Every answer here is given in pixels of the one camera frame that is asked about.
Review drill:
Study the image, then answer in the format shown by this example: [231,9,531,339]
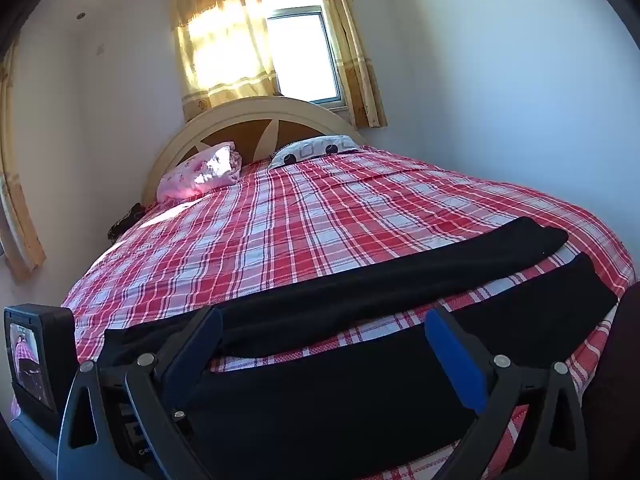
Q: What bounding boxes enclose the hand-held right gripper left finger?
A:
[56,305,224,480]

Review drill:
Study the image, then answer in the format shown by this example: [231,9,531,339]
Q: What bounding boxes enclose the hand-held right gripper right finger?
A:
[424,306,588,480]

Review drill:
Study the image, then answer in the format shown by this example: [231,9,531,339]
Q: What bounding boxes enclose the black pants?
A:
[97,216,620,480]

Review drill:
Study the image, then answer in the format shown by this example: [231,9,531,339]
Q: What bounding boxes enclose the yellow curtain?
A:
[307,0,389,130]
[167,0,279,124]
[0,45,47,282]

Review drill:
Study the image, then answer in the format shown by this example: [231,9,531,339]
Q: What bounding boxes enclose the dark cloth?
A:
[107,203,146,239]
[582,294,640,480]

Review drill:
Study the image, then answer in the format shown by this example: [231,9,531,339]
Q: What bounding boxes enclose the red plaid bed sheet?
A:
[10,145,638,480]

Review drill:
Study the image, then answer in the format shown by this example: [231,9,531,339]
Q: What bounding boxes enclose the pink floral pillow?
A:
[156,141,244,203]

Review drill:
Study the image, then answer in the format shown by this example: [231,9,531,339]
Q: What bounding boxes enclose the white patterned pillow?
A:
[268,135,362,170]

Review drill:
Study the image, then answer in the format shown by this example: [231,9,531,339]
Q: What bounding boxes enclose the cream wooden headboard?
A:
[141,97,368,205]

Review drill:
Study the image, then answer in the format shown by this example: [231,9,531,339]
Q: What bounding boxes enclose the window with grey frame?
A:
[257,0,347,109]

